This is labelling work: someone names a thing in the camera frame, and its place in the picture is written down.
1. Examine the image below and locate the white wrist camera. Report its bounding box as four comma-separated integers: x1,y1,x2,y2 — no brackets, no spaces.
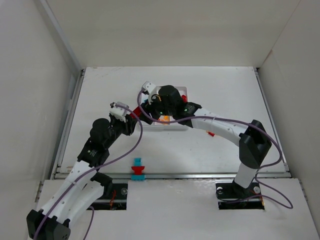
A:
140,81,159,104
109,101,129,123

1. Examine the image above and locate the red duplo brick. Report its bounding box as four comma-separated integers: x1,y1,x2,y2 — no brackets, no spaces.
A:
130,106,142,119

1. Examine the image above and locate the purple cable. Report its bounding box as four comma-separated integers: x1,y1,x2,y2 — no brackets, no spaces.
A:
136,88,294,210
32,100,144,240

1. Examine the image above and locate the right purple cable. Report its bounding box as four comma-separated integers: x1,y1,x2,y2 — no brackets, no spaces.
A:
136,88,294,210

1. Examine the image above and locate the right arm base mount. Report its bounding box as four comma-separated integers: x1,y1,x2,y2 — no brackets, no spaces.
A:
215,182,265,210

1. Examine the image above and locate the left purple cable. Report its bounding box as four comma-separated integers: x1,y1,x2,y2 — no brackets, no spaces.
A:
32,100,144,240

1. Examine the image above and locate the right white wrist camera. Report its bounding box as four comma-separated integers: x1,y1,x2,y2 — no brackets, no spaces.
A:
140,81,159,104

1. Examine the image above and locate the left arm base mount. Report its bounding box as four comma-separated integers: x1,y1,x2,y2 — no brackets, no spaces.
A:
90,173,128,211

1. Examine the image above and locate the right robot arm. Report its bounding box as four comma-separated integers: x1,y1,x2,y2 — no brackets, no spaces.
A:
137,82,272,189

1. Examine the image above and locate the white three-compartment tray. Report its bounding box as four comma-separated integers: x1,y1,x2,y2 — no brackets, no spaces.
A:
139,86,188,132

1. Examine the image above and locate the teal frog duplo piece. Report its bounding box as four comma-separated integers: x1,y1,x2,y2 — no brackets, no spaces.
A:
131,158,146,181

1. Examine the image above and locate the orange lego brick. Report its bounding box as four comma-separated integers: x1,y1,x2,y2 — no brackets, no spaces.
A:
158,115,171,125

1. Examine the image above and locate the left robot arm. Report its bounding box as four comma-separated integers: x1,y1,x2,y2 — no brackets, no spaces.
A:
26,112,141,240

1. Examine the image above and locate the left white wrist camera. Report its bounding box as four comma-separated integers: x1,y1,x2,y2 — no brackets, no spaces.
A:
109,101,129,123

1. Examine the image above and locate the aluminium front rail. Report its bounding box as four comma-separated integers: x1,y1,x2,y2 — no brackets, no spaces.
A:
106,173,236,179

